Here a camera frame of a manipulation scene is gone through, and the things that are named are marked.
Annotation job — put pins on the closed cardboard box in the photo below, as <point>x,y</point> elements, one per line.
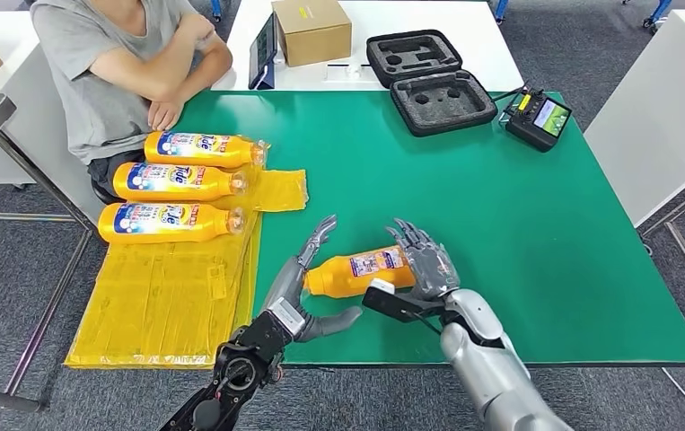
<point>311,31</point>

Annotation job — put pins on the orange detergent bottle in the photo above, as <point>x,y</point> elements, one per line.
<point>199,152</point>
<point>333,279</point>
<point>160,181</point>
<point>151,226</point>

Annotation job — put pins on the yellow plastic sheet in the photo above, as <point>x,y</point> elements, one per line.
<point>163,303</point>

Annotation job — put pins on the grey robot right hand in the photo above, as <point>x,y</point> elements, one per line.
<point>434,268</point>

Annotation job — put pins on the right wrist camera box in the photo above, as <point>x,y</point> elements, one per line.
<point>392,303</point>

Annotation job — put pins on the black stool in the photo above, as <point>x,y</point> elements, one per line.
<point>103,193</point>

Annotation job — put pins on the person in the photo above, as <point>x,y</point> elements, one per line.
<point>98,89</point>

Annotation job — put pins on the green top work table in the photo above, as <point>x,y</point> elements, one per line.
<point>526,208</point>

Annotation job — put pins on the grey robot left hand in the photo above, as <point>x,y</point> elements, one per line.
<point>285,285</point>

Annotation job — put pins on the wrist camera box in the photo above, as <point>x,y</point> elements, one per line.
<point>287,317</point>
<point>392,303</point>

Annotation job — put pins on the white table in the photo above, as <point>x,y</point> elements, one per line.
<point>437,21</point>
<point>657,119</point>
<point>21,131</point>

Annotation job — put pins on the black foam-lined case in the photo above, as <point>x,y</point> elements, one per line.
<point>441,101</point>

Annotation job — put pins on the black remote controller with screen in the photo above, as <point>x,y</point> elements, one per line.
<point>534,125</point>

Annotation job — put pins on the dark tablet on stand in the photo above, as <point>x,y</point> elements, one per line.
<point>262,52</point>

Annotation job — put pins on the blue metal frame leg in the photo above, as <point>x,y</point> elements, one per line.
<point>657,12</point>
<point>501,8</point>
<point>218,9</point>

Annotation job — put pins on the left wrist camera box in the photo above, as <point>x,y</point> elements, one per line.
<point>287,317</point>

